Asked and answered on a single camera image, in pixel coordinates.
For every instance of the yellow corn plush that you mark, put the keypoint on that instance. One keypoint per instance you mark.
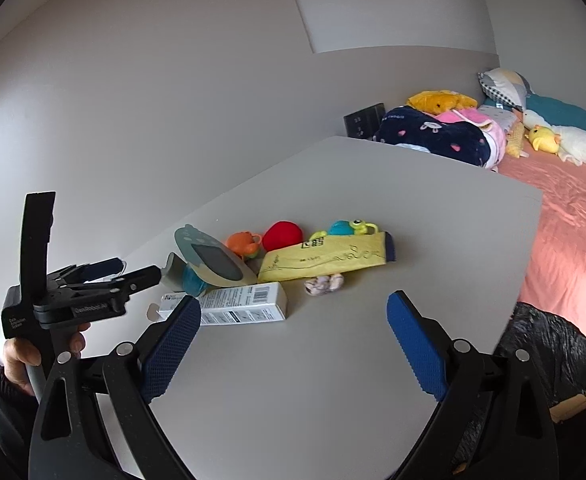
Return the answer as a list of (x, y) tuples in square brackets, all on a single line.
[(515, 140)]

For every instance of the black plastic bag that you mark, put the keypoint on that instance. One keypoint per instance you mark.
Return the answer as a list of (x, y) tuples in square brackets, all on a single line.
[(548, 340)]

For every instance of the teal pillow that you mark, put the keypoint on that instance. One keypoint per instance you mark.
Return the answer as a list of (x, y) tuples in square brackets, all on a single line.
[(568, 112)]

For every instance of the grey paper cup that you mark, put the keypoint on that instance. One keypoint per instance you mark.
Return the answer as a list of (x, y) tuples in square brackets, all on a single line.
[(175, 275)]

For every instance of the yellow duck plush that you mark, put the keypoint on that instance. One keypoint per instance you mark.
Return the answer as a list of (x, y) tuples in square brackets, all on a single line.
[(543, 137)]

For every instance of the checkered pillow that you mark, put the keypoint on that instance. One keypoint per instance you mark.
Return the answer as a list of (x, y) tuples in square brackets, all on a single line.
[(503, 85)]

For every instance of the orange plastic toy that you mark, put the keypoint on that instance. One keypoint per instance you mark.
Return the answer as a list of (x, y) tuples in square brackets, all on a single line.
[(240, 244)]

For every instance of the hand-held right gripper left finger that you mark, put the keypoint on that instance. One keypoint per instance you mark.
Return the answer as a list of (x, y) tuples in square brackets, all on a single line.
[(170, 350)]

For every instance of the white goose plush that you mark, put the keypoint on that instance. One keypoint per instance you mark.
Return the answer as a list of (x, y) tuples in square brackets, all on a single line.
[(583, 145)]

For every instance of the tan cardboard box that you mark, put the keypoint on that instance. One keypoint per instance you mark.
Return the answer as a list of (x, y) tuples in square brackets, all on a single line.
[(573, 407)]

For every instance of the red heart plush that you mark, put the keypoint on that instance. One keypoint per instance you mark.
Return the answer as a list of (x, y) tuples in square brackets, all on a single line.
[(282, 236)]

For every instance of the teal turtle toy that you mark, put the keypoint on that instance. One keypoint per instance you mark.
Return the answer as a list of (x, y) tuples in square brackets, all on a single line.
[(340, 227)]

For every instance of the yellow paper packet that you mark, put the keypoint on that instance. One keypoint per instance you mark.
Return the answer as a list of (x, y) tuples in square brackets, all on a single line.
[(323, 260)]

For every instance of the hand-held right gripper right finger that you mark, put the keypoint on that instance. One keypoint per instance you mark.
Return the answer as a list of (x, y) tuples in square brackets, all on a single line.
[(418, 350)]

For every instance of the navy patterned blanket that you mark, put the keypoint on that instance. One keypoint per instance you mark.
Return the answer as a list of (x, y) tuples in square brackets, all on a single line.
[(433, 137)]

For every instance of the teal toy device with screen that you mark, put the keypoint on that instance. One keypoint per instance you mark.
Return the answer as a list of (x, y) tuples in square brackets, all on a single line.
[(213, 260)]

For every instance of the teal round container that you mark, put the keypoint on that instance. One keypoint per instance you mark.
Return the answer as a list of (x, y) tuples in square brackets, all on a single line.
[(193, 282)]

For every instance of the white cardboard box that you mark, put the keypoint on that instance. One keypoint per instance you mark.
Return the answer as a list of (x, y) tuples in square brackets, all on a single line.
[(243, 305)]

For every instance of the person's left hand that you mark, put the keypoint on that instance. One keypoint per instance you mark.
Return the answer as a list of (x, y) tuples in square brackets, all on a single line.
[(15, 355)]

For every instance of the yellow-green plastic toy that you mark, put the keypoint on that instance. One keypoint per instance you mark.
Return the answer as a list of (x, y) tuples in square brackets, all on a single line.
[(318, 235)]

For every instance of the small pinkish crumpled wad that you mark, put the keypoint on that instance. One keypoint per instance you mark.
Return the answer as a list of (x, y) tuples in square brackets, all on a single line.
[(323, 285)]

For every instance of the pink blanket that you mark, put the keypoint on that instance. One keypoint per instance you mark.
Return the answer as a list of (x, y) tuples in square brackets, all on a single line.
[(493, 140)]

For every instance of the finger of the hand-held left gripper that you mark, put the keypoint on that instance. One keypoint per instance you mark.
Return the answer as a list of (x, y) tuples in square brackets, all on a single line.
[(138, 277), (100, 269)]

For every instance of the yellow plush cushion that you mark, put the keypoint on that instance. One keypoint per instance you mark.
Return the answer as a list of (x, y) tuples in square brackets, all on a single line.
[(438, 101)]

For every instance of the black wall panel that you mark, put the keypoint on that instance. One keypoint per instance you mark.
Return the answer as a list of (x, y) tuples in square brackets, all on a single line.
[(363, 120)]

